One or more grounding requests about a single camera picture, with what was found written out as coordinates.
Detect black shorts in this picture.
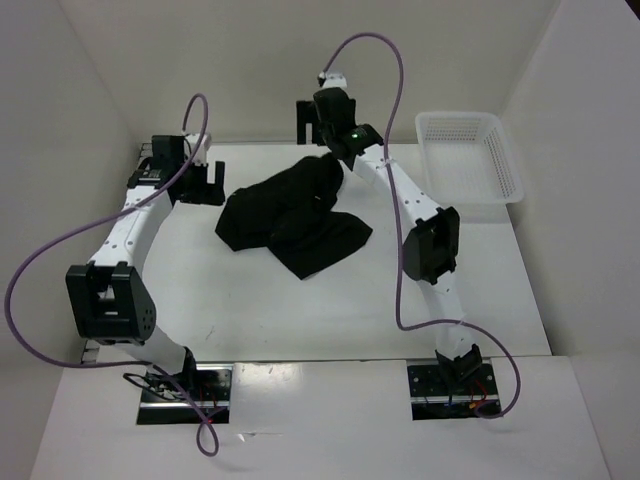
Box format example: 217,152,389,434
215,153,373,280

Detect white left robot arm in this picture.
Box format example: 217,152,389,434
65,134,225,400

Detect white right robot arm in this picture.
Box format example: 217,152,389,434
215,87,460,286

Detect white plastic basket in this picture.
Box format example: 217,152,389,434
415,111,524,205

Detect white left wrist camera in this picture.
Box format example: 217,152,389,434
184,132,211,166

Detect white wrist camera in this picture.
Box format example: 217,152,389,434
317,72,347,90
184,132,211,166

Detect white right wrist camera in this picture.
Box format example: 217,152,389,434
317,72,347,90

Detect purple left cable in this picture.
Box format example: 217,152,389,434
6,92,224,459

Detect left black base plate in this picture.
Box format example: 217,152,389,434
137,363,235,426

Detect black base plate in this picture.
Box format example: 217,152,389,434
406,360,502,421
137,363,235,426

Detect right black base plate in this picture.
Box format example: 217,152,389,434
406,360,502,421

